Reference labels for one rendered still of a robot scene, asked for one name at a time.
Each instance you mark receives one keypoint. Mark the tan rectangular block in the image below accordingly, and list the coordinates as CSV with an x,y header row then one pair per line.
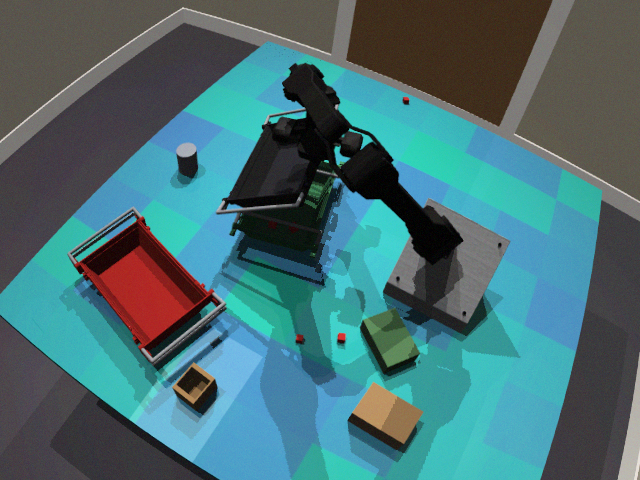
x,y
385,416

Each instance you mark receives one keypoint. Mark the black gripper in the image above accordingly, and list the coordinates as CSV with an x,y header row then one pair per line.
x,y
285,127

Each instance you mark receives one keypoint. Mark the brown open-top box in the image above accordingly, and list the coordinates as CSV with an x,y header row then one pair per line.
x,y
195,386

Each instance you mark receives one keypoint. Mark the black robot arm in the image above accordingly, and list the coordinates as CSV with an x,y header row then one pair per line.
x,y
370,171

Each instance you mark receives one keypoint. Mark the grey cylinder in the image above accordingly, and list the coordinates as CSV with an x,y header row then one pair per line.
x,y
187,159

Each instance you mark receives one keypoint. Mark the green rectangular box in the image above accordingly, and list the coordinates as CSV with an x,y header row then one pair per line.
x,y
389,340

